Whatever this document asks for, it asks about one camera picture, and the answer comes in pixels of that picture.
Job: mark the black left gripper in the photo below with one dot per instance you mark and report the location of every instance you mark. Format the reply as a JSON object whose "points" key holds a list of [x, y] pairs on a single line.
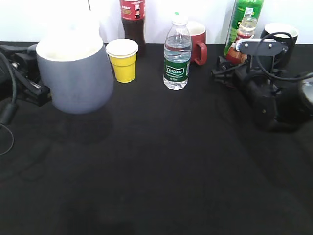
{"points": [[23, 60]]}

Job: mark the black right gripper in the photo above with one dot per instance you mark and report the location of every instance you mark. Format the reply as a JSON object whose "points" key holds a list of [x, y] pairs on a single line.
{"points": [[277, 106]]}

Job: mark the orange cafe drink bottle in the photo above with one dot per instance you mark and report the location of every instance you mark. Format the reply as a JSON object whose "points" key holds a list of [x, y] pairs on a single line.
{"points": [[246, 30]]}

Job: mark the grey ceramic mug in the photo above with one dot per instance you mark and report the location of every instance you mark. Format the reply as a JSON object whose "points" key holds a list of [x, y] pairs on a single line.
{"points": [[77, 71]]}

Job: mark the red ceramic mug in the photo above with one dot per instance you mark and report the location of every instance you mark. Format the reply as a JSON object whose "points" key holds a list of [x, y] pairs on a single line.
{"points": [[197, 32]]}

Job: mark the green sprite bottle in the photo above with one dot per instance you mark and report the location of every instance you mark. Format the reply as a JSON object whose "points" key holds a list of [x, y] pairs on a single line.
{"points": [[241, 9]]}

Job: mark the black ceramic mug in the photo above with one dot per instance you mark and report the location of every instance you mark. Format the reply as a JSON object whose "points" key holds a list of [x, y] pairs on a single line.
{"points": [[282, 59]]}

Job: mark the clear water bottle green label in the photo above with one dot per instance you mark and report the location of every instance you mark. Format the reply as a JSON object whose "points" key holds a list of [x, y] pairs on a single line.
{"points": [[177, 53]]}

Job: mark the white carton box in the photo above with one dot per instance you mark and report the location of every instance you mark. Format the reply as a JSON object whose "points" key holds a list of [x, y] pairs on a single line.
{"points": [[86, 27]]}

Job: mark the yellow plastic cup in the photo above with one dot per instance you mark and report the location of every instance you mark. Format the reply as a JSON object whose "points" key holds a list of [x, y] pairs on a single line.
{"points": [[123, 54]]}

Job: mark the cola bottle red label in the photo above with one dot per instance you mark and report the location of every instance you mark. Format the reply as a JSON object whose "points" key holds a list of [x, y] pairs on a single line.
{"points": [[133, 20]]}

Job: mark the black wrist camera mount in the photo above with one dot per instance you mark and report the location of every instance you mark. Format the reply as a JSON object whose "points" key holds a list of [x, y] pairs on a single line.
{"points": [[266, 50]]}

